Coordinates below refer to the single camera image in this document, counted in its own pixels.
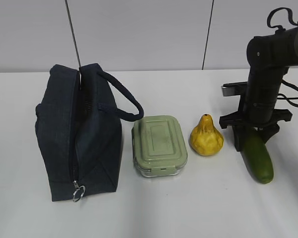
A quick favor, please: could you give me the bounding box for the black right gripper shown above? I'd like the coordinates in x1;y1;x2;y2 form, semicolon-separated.
219;93;293;152

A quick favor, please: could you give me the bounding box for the green cucumber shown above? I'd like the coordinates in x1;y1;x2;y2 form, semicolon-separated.
241;127;274;184

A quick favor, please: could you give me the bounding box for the yellow pear shaped gourd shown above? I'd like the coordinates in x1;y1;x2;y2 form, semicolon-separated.
189;114;224;156

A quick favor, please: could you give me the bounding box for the green lid glass container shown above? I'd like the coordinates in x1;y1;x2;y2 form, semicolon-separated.
132;115;188;178

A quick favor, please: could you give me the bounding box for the dark blue lunch bag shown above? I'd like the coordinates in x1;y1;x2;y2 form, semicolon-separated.
35;63;144;202

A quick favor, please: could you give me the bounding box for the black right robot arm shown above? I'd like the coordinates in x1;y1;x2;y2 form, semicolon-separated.
219;23;298;151

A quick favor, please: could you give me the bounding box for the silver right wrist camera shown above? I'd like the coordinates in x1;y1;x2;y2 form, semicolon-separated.
222;82;247;97

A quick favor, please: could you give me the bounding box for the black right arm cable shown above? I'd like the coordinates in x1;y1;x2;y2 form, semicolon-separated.
267;7;298;109

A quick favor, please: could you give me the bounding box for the silver zipper pull ring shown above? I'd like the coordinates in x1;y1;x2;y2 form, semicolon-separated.
72;179;86;202

